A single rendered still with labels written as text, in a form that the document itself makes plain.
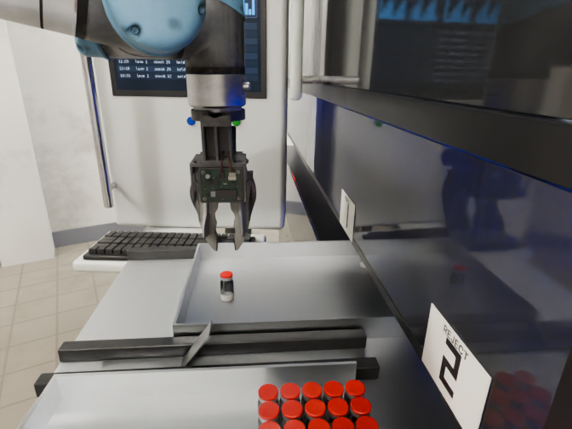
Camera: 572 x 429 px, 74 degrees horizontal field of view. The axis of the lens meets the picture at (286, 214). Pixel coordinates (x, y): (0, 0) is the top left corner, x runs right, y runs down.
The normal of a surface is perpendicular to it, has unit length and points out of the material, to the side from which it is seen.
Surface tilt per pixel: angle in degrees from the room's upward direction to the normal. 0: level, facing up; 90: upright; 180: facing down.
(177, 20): 90
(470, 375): 90
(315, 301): 0
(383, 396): 0
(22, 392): 0
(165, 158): 90
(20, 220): 90
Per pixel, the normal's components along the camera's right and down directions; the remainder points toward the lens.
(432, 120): -1.00, 0.01
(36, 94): 0.49, 0.31
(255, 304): 0.01, -0.94
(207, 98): -0.14, 0.35
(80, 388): 0.07, 0.35
